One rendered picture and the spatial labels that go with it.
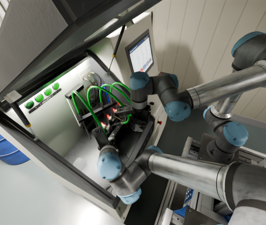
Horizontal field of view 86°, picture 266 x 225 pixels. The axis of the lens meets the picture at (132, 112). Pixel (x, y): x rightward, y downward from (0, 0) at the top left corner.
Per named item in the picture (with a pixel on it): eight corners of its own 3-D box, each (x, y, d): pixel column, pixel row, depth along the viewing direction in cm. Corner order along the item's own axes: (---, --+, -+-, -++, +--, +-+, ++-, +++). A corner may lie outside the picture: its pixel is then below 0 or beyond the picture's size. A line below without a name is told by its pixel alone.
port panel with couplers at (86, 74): (92, 106, 121) (82, 73, 98) (89, 105, 122) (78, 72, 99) (101, 97, 128) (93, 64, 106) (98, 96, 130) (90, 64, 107)
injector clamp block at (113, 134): (111, 154, 113) (108, 144, 102) (101, 149, 117) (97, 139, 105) (130, 124, 134) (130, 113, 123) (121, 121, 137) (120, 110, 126)
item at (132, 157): (118, 203, 94) (116, 197, 82) (112, 200, 95) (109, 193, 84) (152, 133, 131) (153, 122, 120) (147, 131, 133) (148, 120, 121)
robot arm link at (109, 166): (106, 188, 44) (90, 166, 43) (106, 173, 54) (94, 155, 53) (127, 172, 45) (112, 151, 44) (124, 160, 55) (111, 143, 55)
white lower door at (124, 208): (124, 220, 142) (118, 206, 93) (122, 219, 143) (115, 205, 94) (149, 164, 182) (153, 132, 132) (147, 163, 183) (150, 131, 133)
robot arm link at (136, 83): (154, 79, 52) (131, 82, 51) (151, 101, 60) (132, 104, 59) (148, 68, 57) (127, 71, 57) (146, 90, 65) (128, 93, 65)
